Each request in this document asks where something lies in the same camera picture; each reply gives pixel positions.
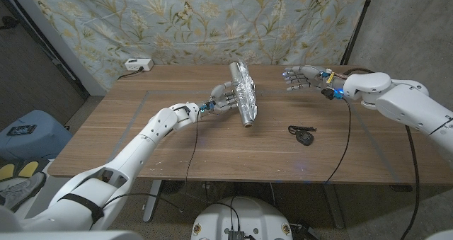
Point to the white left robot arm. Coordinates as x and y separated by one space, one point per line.
134 151

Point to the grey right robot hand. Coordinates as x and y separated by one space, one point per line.
311 77

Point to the blue grey plastic bin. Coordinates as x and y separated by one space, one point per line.
39 141

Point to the grey sneaker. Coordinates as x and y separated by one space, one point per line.
19 192

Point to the white power outlet box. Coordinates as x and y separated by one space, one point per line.
138 64

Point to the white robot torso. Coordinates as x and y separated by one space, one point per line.
244 215

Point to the floral printed backdrop cloth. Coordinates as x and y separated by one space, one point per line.
212 24

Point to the black backdrop stand pole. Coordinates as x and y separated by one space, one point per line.
357 27

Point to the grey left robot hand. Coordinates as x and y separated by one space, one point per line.
221 100

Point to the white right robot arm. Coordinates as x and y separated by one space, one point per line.
407 102

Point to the aluminum foil roll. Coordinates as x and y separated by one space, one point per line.
246 95

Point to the black shoe yellow insole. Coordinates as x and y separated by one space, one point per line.
6 171
28 167

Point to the grey metal table leg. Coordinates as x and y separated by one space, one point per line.
152 201
334 208

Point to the white wall trim post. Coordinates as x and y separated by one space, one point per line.
53 38

